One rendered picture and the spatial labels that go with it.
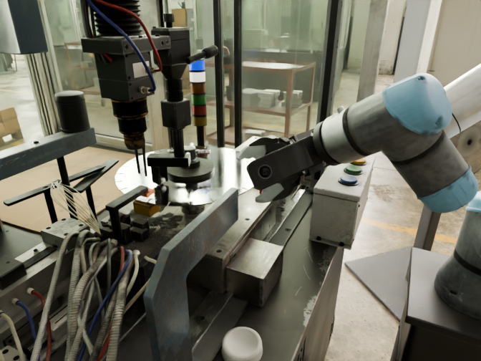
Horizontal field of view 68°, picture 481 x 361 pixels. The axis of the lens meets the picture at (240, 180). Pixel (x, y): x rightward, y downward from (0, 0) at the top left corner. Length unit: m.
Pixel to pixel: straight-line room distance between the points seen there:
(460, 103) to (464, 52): 3.06
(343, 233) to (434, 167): 0.44
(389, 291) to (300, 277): 1.21
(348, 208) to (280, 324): 0.32
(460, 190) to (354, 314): 1.37
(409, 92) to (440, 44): 3.19
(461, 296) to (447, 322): 0.06
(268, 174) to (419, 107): 0.21
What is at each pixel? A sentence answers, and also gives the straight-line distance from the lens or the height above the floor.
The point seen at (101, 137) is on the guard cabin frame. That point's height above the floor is 0.79.
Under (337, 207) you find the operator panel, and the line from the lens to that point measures 0.88.
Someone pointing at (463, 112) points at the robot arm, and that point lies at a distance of 0.65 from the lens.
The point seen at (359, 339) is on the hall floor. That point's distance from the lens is 1.75.
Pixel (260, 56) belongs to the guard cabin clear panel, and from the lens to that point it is 1.18.
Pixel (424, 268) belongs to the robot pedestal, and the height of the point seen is 0.75.
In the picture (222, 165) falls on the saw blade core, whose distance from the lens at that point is 0.84.
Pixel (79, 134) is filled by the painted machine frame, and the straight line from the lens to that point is 0.84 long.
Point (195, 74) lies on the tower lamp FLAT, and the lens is 1.05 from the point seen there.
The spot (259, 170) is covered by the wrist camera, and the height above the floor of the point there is 1.06.
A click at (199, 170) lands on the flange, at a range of 0.79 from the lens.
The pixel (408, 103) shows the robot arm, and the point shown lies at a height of 1.18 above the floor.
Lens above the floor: 1.28
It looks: 25 degrees down
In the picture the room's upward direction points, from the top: straight up
